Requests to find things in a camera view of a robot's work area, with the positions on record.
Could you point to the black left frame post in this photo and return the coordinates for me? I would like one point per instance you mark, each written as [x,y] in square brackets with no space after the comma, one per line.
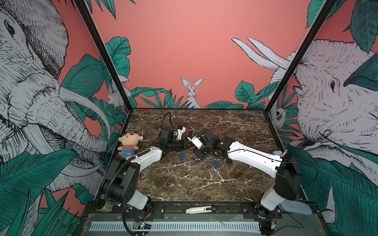
[96,37]

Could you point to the black right frame post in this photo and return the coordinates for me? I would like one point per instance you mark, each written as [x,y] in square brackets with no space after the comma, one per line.
[321,17]

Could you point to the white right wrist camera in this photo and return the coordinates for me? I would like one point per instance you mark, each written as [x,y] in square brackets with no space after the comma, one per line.
[192,137]

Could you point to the plush doll striped shirt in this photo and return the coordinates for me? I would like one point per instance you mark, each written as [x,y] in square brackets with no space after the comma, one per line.
[129,144]

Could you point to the white slotted cable duct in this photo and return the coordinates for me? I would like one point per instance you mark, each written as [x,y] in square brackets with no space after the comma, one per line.
[171,226]

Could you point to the grey oval pad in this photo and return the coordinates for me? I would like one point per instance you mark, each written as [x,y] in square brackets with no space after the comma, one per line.
[295,207]

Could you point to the small green circuit board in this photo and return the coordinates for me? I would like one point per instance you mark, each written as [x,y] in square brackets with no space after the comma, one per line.
[142,226]

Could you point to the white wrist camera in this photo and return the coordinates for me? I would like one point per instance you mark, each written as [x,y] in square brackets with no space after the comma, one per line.
[192,137]
[179,131]

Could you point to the black front mounting rail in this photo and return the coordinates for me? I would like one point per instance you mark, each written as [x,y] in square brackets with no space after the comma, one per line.
[249,210]

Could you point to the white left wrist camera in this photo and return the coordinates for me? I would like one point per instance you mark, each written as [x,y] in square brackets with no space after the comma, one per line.
[179,131]

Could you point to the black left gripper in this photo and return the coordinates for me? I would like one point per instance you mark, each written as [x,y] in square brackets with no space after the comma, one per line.
[182,146]

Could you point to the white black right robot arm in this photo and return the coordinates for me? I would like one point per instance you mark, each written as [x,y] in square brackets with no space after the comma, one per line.
[283,168]

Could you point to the blue padlock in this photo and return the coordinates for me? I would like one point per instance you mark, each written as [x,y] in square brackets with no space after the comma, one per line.
[216,164]
[182,156]

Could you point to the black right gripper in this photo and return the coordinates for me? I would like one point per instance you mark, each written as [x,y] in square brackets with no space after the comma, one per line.
[198,152]

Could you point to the white utility knife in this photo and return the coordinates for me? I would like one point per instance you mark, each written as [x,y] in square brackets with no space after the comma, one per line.
[201,209]

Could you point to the black frame post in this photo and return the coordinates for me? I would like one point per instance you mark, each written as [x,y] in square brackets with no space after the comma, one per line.
[96,37]
[321,17]

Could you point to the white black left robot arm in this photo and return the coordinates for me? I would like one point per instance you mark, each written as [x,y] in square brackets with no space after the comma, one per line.
[120,180]

